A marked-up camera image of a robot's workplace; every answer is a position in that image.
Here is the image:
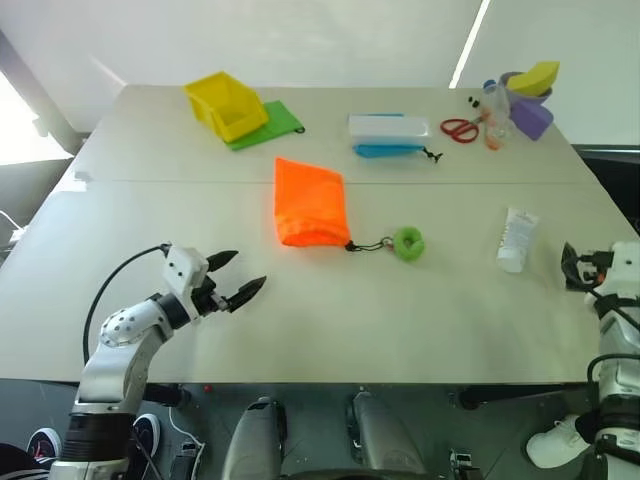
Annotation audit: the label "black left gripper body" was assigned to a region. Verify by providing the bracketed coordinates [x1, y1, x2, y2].
[189, 275, 237, 318]

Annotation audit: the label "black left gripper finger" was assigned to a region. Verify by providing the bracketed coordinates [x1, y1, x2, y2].
[226, 274, 269, 314]
[206, 250, 240, 274]

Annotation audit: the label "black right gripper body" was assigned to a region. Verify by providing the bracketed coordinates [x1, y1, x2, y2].
[577, 250, 615, 291]

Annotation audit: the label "white squeeze tube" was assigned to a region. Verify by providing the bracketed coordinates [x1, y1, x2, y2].
[495, 206, 541, 274]

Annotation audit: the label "dark chair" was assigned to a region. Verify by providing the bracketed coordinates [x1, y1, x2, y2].
[571, 143, 640, 229]

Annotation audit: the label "black table leg foot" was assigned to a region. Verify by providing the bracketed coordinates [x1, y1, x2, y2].
[458, 386, 507, 412]
[141, 383, 192, 408]

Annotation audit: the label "purple foam block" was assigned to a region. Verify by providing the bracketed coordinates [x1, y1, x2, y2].
[509, 96, 556, 143]

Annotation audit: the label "grey rounded robot leg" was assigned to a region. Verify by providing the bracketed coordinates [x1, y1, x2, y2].
[221, 396, 290, 480]
[344, 391, 427, 480]

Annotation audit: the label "black sneaker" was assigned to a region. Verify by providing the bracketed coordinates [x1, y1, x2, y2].
[26, 426, 64, 472]
[132, 412, 163, 460]

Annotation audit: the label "yellow plastic bin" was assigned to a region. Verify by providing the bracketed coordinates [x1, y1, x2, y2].
[183, 71, 269, 143]

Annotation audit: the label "clear plastic bottle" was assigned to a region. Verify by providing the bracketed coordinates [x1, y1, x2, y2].
[481, 78, 514, 140]

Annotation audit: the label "white sneaker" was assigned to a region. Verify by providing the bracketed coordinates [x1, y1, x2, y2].
[526, 413, 592, 470]

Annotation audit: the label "black power strip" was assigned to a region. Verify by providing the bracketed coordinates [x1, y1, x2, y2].
[168, 441, 202, 480]

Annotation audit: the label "white and blue case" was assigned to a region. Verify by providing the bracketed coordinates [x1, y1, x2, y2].
[351, 112, 445, 165]

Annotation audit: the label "white plastic box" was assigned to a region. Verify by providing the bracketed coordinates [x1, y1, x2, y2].
[347, 114, 432, 147]

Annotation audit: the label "white light strip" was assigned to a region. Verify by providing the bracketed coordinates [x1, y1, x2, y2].
[448, 0, 494, 91]

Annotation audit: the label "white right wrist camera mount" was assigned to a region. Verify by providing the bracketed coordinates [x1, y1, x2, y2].
[597, 241, 640, 302]

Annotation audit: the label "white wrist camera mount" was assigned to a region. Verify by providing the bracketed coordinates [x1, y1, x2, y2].
[597, 241, 640, 302]
[161, 245, 210, 325]

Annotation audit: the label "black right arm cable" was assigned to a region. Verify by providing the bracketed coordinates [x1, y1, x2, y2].
[586, 283, 640, 396]

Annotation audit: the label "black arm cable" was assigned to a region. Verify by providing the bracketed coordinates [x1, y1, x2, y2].
[81, 243, 171, 364]
[586, 283, 640, 396]

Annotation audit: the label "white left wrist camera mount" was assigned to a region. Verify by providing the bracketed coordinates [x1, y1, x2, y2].
[161, 245, 210, 325]

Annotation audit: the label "orange fabric pouch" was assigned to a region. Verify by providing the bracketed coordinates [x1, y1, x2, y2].
[273, 156, 394, 254]

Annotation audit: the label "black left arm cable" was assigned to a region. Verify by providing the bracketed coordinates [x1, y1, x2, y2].
[81, 243, 171, 364]

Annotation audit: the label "white floor cable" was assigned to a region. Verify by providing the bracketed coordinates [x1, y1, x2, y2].
[168, 405, 207, 451]

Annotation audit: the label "green cloth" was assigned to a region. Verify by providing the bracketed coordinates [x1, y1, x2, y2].
[224, 99, 307, 153]

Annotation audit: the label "green foam ring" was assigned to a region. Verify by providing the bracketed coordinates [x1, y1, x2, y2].
[391, 225, 427, 262]

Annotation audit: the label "red handled scissors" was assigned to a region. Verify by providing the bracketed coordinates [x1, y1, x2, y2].
[439, 114, 494, 146]

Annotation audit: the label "white cable beside table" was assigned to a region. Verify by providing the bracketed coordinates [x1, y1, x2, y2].
[0, 208, 26, 247]

